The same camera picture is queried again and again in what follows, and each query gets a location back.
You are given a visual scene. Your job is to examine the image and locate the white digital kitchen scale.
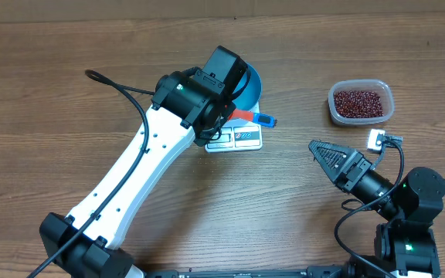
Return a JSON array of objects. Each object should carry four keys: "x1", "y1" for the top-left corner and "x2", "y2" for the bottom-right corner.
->
[{"x1": 205, "y1": 119, "x2": 263, "y2": 153}]

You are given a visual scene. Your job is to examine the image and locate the clear plastic container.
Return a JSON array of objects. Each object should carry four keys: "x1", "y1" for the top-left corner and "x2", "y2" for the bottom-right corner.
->
[{"x1": 328, "y1": 79, "x2": 396, "y2": 126}]

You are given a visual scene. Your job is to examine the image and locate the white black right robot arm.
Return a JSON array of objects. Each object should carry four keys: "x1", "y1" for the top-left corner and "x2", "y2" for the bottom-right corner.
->
[{"x1": 307, "y1": 140, "x2": 445, "y2": 277}]

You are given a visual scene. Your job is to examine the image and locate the red beans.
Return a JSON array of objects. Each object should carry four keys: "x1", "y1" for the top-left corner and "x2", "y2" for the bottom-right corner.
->
[{"x1": 333, "y1": 90, "x2": 384, "y2": 118}]

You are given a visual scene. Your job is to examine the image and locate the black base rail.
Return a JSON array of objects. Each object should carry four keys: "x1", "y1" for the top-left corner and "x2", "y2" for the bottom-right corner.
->
[{"x1": 144, "y1": 263, "x2": 362, "y2": 278}]

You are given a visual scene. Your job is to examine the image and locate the teal blue bowl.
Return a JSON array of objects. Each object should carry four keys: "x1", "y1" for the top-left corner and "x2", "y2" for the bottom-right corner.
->
[{"x1": 233, "y1": 64, "x2": 263, "y2": 110}]

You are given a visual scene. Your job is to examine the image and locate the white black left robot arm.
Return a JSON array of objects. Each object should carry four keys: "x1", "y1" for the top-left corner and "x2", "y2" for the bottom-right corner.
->
[{"x1": 30, "y1": 46, "x2": 251, "y2": 277}]

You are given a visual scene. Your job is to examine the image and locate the orange measuring scoop blue handle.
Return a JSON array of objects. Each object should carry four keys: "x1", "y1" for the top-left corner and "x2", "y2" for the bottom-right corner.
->
[{"x1": 223, "y1": 109, "x2": 277, "y2": 128}]

